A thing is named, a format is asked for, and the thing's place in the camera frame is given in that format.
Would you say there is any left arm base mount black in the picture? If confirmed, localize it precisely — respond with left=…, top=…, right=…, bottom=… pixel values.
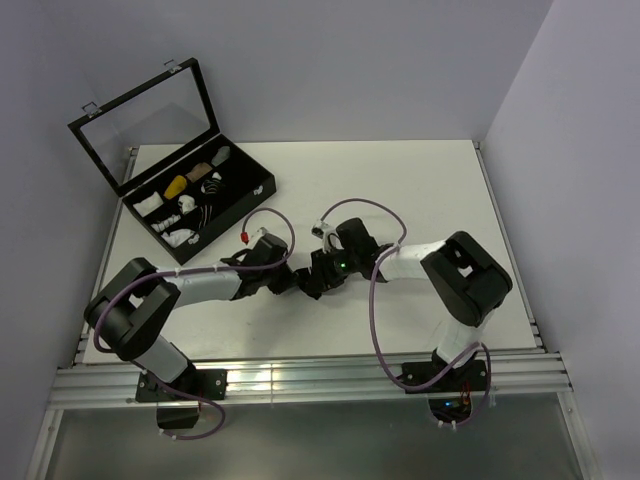
left=134, top=366, right=227, bottom=438

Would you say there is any white black patterned rolled sock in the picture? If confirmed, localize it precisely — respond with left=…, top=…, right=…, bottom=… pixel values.
left=151, top=215, right=181, bottom=233

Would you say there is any tan rolled sock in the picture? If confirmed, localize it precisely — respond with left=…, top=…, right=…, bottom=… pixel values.
left=185, top=162, right=213, bottom=183

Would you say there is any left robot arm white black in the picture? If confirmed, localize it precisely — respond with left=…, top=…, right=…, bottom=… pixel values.
left=84, top=230, right=290, bottom=399

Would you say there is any black display case with lid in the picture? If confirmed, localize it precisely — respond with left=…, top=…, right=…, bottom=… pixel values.
left=68, top=58, right=277, bottom=264

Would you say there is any black white striped rolled sock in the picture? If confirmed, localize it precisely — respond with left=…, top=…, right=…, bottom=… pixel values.
left=201, top=172, right=225, bottom=197

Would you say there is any white crumpled sock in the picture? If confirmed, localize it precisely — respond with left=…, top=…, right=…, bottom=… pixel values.
left=161, top=229, right=195, bottom=248

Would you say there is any aluminium frame rail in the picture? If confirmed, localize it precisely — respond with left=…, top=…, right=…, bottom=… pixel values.
left=47, top=352, right=572, bottom=410

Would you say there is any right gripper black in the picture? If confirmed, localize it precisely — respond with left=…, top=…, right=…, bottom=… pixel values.
left=305, top=245, right=360, bottom=294

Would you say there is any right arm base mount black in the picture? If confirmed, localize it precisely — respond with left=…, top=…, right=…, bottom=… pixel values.
left=396, top=357, right=489, bottom=423

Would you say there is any black ankle sock white cuff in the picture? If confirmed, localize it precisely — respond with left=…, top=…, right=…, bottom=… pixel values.
left=295, top=268, right=312, bottom=290

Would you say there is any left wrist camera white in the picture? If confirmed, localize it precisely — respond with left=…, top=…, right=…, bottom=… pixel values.
left=240, top=227, right=269, bottom=248

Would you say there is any white grey rolled sock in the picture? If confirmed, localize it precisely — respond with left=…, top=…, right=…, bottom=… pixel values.
left=178, top=195, right=196, bottom=216

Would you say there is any yellow rolled sock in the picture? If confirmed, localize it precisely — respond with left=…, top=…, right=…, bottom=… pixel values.
left=163, top=175, right=188, bottom=200

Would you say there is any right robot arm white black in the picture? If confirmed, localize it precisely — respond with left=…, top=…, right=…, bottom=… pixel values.
left=296, top=217, right=513, bottom=390

